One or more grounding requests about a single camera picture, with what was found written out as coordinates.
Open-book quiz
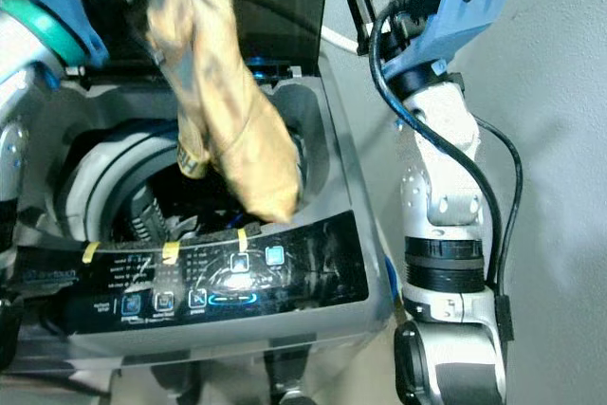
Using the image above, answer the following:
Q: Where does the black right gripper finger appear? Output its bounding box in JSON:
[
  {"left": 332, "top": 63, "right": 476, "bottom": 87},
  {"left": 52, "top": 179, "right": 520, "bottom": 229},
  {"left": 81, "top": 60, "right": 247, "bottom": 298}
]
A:
[{"left": 345, "top": 0, "right": 378, "bottom": 53}]

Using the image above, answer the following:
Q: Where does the golden tan garment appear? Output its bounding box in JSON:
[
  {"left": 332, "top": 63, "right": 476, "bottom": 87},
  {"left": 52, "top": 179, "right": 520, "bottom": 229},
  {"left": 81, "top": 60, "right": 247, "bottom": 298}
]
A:
[{"left": 147, "top": 0, "right": 304, "bottom": 225}]

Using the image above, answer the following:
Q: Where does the grey top-load washing machine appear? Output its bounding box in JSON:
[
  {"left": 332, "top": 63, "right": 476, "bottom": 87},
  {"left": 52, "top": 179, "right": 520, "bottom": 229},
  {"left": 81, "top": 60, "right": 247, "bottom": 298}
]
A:
[{"left": 14, "top": 45, "right": 396, "bottom": 402}]

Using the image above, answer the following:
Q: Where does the black glass washer lid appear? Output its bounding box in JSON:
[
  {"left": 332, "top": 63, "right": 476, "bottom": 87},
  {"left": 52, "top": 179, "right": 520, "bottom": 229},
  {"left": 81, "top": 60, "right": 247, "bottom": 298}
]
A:
[{"left": 0, "top": 0, "right": 333, "bottom": 71}]

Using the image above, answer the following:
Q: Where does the white water inlet hose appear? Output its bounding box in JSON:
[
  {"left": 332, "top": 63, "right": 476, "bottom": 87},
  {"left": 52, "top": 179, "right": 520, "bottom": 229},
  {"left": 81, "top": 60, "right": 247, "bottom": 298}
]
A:
[{"left": 318, "top": 26, "right": 366, "bottom": 56}]

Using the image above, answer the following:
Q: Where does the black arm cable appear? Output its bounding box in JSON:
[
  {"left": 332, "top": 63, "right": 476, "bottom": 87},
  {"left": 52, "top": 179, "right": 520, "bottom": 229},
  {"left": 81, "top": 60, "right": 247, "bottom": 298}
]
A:
[{"left": 367, "top": 0, "right": 524, "bottom": 341}]

